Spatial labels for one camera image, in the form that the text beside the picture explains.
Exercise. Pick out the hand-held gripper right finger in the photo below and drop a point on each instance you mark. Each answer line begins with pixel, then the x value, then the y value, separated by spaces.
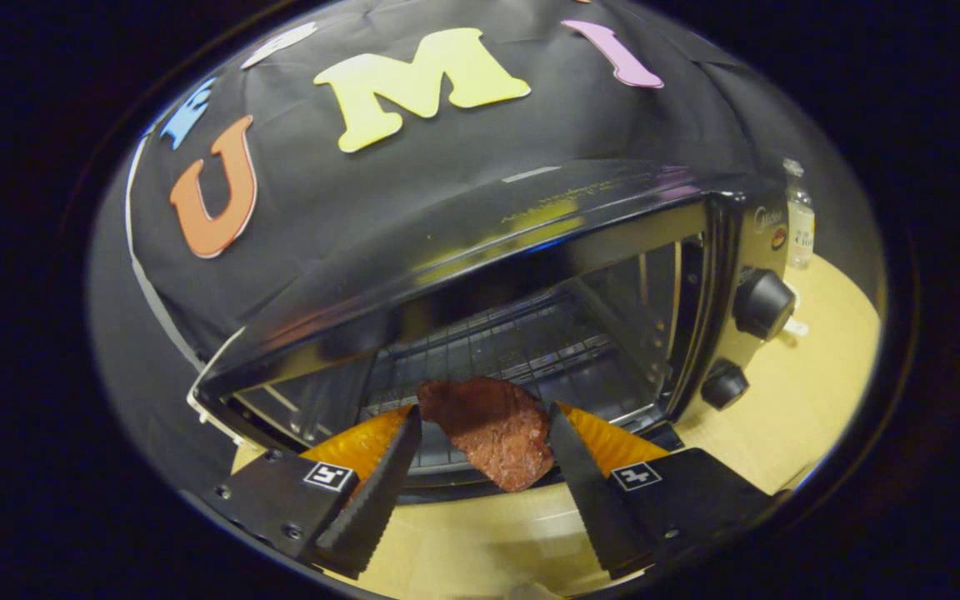
pixel 588 492

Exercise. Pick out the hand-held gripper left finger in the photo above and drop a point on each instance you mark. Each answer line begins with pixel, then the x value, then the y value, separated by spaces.
pixel 380 492

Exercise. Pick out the red meat slice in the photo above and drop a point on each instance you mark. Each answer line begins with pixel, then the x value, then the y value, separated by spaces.
pixel 492 429

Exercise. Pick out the black toaster oven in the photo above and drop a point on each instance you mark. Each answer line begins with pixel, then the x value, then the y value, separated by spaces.
pixel 480 225

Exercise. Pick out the small clear bottle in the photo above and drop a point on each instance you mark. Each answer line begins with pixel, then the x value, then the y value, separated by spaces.
pixel 800 229

